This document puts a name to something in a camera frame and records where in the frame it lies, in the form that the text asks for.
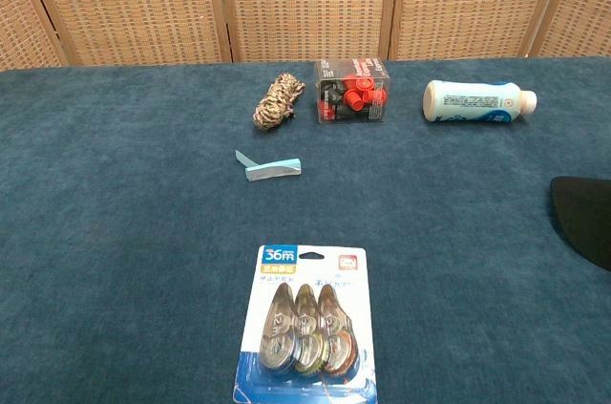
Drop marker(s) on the light blue toothbrush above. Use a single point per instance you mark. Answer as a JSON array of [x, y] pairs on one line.
[[274, 170]]

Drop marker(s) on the red and black box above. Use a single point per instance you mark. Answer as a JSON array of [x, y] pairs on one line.
[[351, 93]]

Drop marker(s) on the correction tape blister pack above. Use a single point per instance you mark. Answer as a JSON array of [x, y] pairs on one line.
[[305, 327]]

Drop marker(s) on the white plastic bottle blue label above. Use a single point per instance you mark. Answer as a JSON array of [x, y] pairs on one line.
[[468, 100]]

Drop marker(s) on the blue plush table mat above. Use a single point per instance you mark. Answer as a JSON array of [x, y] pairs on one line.
[[119, 232]]

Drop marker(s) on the black baseball cap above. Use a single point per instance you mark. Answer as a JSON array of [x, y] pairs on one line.
[[587, 218]]

